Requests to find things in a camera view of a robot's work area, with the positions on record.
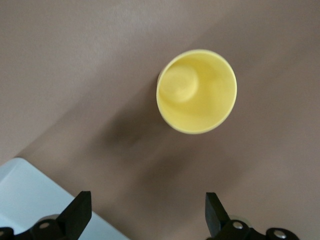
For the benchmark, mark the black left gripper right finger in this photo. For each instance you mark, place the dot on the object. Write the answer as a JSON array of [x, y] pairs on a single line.
[[217, 220]]

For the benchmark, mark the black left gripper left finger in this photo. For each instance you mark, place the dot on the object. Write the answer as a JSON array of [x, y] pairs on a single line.
[[72, 220]]

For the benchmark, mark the yellow cup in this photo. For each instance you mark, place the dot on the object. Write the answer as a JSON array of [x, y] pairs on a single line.
[[200, 100]]

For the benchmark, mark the clear plastic bin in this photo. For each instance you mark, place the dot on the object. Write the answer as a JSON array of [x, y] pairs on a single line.
[[25, 190]]

